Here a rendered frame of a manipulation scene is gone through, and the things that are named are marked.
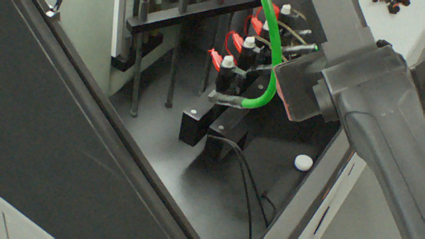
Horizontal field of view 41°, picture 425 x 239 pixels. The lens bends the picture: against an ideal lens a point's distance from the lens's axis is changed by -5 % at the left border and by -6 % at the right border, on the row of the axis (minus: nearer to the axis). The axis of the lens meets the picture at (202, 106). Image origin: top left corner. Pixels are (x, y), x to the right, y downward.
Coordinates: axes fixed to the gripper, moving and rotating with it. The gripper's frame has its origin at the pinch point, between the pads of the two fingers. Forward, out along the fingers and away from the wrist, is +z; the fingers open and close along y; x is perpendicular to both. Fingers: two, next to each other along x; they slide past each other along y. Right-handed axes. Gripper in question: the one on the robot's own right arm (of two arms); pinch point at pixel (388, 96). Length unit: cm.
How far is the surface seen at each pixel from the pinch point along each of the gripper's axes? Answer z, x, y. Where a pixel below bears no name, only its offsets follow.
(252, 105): 11.5, 18.5, 7.0
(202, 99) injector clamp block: 39.0, 8.5, 6.9
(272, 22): 0.9, 18.1, 18.4
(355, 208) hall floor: 100, -83, -70
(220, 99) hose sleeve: 20.0, 17.8, 8.5
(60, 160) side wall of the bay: 30, 44, 9
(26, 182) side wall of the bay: 46, 47, 6
